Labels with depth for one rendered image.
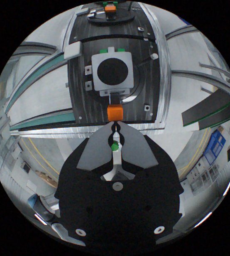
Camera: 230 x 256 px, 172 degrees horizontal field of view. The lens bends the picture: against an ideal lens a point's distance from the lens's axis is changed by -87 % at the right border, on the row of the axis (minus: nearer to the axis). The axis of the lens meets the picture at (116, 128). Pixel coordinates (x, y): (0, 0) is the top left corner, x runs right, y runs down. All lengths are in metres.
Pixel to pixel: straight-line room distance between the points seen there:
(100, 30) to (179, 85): 0.38
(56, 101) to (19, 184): 8.37
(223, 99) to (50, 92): 0.51
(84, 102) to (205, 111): 0.31
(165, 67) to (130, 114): 0.18
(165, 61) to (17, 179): 8.60
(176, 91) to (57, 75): 0.48
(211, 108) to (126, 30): 0.28
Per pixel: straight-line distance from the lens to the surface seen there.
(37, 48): 0.26
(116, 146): 0.29
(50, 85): 0.35
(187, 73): 0.27
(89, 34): 0.27
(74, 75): 0.23
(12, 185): 8.52
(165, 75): 0.27
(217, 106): 0.22
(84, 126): 0.27
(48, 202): 0.47
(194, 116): 0.25
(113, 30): 0.26
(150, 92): 0.23
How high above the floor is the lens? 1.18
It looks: 58 degrees down
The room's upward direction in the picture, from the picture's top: 177 degrees clockwise
